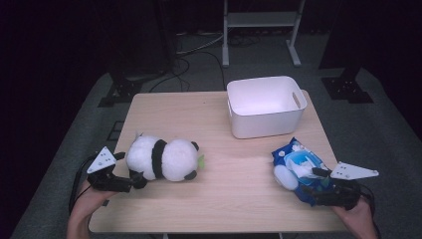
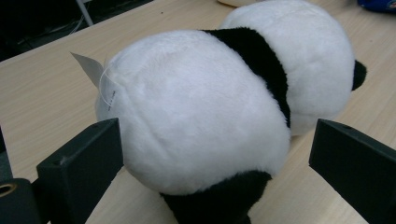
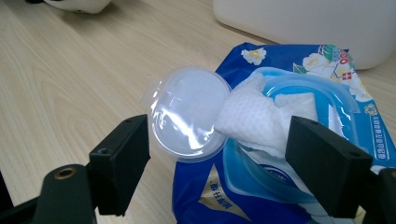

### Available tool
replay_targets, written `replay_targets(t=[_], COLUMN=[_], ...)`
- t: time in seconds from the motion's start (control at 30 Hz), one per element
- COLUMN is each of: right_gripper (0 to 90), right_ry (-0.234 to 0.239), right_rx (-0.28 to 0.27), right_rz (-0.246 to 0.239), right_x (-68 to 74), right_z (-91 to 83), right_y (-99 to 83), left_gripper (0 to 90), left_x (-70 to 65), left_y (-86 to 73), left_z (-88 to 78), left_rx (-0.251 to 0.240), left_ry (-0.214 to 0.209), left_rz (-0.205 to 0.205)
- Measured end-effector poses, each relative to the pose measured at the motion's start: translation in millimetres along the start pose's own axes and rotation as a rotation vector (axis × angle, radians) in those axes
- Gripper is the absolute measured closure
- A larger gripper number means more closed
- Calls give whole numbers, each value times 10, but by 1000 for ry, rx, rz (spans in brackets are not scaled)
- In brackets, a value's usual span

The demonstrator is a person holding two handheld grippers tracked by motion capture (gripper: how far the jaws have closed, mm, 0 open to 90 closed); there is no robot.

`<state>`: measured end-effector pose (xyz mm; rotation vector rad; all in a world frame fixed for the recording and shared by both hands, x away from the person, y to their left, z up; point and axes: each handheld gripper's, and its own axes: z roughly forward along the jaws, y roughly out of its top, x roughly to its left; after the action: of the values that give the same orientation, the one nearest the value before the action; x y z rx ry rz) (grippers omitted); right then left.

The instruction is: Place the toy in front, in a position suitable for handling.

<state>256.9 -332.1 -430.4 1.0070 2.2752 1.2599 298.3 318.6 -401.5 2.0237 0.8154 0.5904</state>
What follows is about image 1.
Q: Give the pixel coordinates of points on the panda plush toy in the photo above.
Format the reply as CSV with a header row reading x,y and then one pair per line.
x,y
177,159

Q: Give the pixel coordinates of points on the person's left hand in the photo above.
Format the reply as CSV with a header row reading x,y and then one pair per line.
x,y
88,200

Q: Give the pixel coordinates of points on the white wet wipe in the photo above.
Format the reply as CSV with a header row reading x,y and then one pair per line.
x,y
300,167

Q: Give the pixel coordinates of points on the blue wet wipes pack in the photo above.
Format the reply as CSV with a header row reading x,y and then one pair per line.
x,y
282,154

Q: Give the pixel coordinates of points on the grey tape strip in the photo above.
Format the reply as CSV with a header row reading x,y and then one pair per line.
x,y
105,202

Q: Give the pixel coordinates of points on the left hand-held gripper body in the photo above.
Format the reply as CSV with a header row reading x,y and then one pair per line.
x,y
101,161

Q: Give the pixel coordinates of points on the white plastic bin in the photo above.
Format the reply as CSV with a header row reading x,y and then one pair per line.
x,y
265,99

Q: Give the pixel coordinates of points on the white metal stand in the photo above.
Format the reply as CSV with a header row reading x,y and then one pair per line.
x,y
262,19

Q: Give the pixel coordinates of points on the black stand base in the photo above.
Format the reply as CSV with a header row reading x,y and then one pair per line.
x,y
121,93
346,89

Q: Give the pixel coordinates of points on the person's right hand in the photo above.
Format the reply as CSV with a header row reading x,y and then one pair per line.
x,y
358,215

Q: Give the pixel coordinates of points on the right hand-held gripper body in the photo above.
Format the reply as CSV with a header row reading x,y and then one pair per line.
x,y
348,172

